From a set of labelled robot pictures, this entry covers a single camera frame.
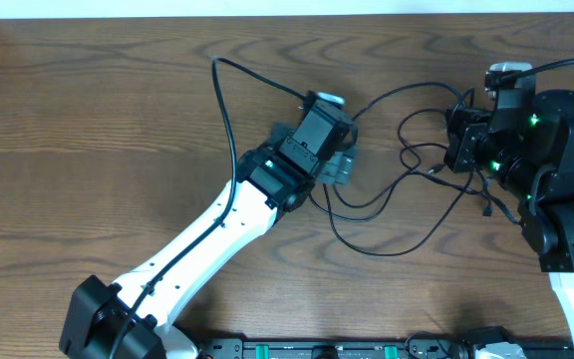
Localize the left camera black cable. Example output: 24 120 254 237
107 56 308 359

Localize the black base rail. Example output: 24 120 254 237
198 326 574 359

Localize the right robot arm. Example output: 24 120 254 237
444 90 574 346

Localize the camera black cable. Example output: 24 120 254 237
107 56 308 359
495 56 574 89

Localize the right camera black cable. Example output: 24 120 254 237
495 56 574 89

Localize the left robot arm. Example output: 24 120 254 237
59 92 352 358

